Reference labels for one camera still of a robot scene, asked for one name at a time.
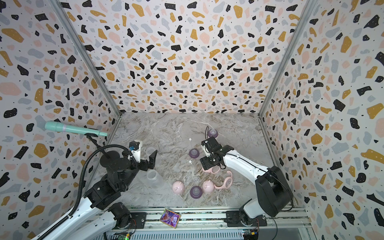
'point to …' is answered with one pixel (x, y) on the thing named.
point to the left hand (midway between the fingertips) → (150, 148)
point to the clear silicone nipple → (196, 180)
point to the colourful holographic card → (170, 218)
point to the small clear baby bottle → (154, 180)
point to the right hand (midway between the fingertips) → (209, 161)
